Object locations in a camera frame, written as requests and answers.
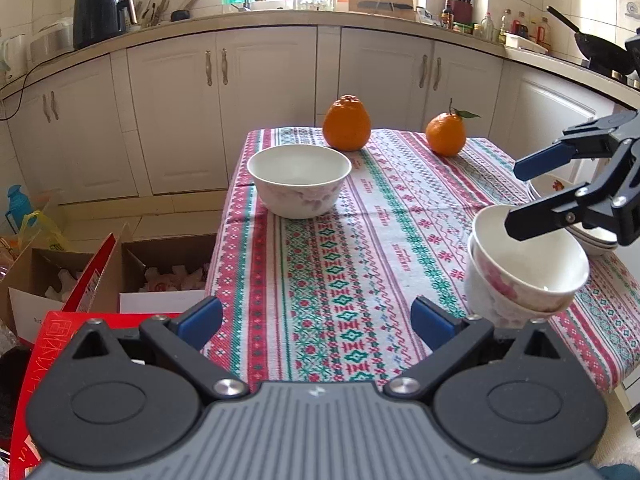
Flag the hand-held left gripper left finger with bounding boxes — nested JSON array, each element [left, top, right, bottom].
[[72, 296, 251, 402]]

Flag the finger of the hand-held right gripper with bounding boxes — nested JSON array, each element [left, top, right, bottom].
[[505, 140, 636, 242], [514, 111, 640, 181]]

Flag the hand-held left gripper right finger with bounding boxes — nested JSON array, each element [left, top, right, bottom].
[[386, 296, 564, 402]]

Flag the white pink-flower bowl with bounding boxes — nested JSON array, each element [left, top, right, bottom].
[[472, 205, 591, 312], [464, 235, 576, 330], [247, 144, 353, 220]]

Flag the open cardboard box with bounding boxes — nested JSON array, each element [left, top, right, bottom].
[[102, 222, 221, 314], [0, 246, 121, 347]]

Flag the orange with green leaf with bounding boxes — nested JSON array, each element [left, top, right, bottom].
[[425, 98, 482, 157]]

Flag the patterned red green tablecloth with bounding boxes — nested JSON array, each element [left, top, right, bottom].
[[204, 126, 640, 394]]

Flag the white plastic tray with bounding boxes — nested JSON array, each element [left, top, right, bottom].
[[504, 32, 550, 54]]

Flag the black wok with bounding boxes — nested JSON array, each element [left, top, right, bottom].
[[546, 6, 637, 74]]

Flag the red flat cardboard box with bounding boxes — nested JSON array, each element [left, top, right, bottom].
[[9, 232, 187, 480]]

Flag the dark red knife block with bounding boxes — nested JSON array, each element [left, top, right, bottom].
[[449, 0, 476, 26]]

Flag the yellow plastic bag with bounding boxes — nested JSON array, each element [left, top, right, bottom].
[[20, 209, 69, 252]]

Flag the orange without leaf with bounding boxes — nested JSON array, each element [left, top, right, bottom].
[[322, 94, 372, 152]]

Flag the blue water bottle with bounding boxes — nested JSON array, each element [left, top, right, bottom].
[[6, 184, 39, 237]]

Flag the beige kitchen countertop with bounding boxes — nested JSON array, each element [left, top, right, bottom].
[[0, 7, 640, 111]]

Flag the kitchen utensil rack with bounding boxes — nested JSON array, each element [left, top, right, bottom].
[[136, 0, 201, 29]]

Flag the white rice cooker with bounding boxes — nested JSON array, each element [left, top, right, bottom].
[[29, 17, 76, 64]]

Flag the white electric kettle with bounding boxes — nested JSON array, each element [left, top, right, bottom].
[[0, 34, 29, 82]]

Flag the black air fryer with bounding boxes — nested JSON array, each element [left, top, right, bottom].
[[73, 0, 137, 51]]

